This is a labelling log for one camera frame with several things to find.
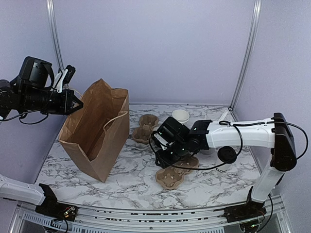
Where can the right aluminium corner post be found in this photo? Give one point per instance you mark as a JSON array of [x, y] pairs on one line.
[[248, 52]]

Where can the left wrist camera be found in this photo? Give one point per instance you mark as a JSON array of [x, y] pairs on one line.
[[63, 77]]

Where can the brown cardboard cup carrier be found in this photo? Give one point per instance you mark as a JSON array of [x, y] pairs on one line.
[[143, 132]]

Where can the white plastic stirrers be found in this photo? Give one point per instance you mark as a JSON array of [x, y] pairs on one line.
[[223, 116]]

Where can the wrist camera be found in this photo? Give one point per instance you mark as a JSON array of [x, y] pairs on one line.
[[63, 77], [171, 131]]

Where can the brown paper takeout bag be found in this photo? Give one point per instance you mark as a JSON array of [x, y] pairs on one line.
[[94, 136]]

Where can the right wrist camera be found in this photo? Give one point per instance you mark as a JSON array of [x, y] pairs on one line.
[[171, 131]]

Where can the left aluminium corner post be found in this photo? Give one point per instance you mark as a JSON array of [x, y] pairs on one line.
[[54, 33]]

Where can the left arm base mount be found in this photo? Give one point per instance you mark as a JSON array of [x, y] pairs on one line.
[[51, 207]]

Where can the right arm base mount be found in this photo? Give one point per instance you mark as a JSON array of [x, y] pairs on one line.
[[250, 209]]

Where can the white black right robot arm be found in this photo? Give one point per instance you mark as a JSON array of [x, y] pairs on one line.
[[273, 133]]

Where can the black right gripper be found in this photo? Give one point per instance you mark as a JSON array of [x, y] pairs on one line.
[[160, 154]]

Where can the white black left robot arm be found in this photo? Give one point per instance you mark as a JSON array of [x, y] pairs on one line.
[[35, 89]]

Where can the white paper coffee cup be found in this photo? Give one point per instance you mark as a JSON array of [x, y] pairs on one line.
[[223, 169]]

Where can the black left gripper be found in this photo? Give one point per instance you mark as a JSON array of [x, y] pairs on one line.
[[67, 94]]

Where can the black plastic cup lid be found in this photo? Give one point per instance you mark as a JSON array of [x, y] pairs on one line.
[[227, 155]]

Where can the aluminium corner post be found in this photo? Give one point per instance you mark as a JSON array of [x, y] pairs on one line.
[[54, 33], [248, 52]]

